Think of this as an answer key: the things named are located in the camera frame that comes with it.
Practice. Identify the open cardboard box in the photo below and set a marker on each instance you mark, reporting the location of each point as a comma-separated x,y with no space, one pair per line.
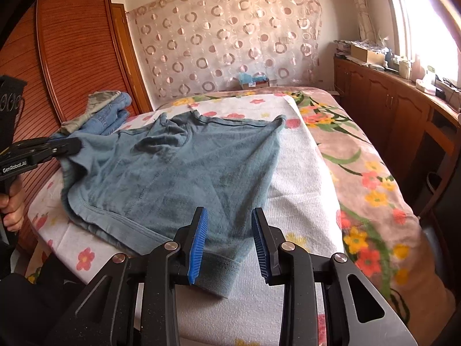
365,54

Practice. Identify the pink floral blanket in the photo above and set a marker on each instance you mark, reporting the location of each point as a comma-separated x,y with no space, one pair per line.
360,144

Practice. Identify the stack of papers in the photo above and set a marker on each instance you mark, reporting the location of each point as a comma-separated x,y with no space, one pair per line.
344,48

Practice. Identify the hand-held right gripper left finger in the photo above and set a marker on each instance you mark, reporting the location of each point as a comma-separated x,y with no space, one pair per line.
198,245

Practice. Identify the person's left hand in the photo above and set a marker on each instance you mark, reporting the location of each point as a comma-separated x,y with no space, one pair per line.
14,205

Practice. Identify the window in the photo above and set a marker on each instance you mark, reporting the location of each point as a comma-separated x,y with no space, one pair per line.
432,14

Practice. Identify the blue plastic bag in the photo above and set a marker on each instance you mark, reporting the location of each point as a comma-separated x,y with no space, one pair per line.
248,78

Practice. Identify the small cardboard box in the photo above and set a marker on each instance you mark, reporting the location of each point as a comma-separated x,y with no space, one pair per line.
256,83

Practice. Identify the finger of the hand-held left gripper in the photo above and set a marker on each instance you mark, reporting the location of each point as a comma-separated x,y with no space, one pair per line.
41,158
66,147

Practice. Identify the white jar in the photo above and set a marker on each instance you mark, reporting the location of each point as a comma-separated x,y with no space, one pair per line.
405,69

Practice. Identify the folded grey-green cloth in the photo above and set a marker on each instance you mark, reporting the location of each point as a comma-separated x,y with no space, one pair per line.
101,99

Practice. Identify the folded blue jeans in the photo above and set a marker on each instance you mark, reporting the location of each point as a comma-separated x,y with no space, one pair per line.
108,119

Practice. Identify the brown slatted wooden panel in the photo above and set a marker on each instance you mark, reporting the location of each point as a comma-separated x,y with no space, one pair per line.
72,43

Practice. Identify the white strawberry print blanket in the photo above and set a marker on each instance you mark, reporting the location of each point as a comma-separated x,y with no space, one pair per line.
299,158

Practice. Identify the person's dark clothing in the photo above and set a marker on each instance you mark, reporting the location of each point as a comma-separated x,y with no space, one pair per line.
28,302

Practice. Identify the circle pattern sheer curtain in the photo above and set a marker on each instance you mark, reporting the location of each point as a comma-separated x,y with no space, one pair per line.
223,36

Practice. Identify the teal pants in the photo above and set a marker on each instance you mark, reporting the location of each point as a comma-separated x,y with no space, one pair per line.
180,173

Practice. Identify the pale window curtain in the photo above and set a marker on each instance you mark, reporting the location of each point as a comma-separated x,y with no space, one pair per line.
362,3

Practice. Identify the long wooden cabinet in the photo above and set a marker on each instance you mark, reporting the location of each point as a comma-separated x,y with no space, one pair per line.
381,93

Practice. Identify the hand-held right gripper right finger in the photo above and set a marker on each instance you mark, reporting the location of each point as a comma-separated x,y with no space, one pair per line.
261,245

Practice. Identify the white jug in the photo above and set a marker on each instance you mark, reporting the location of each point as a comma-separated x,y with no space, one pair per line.
428,81

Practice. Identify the black device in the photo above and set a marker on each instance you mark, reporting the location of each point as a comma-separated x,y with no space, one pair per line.
447,88

